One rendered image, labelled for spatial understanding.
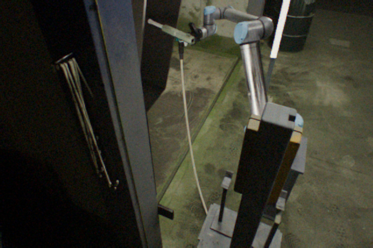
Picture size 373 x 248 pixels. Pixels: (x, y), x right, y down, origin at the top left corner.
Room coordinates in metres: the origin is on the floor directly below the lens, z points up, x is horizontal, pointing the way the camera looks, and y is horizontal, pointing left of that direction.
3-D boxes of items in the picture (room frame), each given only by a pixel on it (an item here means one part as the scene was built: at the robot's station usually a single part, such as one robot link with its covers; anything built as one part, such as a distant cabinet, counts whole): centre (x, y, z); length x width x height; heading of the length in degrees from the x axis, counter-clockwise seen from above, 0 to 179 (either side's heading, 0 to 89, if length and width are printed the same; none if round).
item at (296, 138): (0.41, -0.18, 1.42); 0.12 x 0.06 x 0.26; 68
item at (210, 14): (1.92, -0.12, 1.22); 0.12 x 0.09 x 0.12; 111
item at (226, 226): (0.51, -0.22, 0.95); 0.26 x 0.15 x 0.32; 68
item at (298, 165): (1.14, -0.59, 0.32); 0.31 x 0.31 x 0.64; 68
